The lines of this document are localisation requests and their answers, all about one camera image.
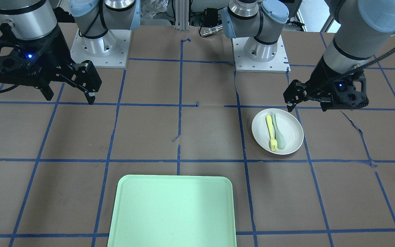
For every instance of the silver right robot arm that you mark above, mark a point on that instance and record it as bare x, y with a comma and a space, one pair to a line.
31, 19

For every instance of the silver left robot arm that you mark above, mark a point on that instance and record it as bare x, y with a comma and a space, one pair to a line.
365, 25

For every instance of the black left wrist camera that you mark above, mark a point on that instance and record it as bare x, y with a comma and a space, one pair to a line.
347, 93

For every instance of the white round plate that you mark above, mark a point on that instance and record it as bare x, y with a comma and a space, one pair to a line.
288, 126

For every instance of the pale green plastic spoon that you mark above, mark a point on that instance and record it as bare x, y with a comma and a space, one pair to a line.
281, 142

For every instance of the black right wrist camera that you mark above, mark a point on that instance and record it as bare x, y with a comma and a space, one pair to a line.
19, 63

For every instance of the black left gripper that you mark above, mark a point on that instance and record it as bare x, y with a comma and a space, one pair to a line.
322, 77

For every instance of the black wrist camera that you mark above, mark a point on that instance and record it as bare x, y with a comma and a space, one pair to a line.
347, 93
19, 63

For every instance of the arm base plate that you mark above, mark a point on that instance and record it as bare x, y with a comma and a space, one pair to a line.
109, 51
252, 56

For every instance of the light green plastic tray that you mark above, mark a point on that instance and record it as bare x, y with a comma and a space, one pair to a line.
173, 211

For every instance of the yellow plastic fork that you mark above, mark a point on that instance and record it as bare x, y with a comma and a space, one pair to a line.
273, 141

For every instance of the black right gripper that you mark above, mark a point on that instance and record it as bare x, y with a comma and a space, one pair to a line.
54, 52

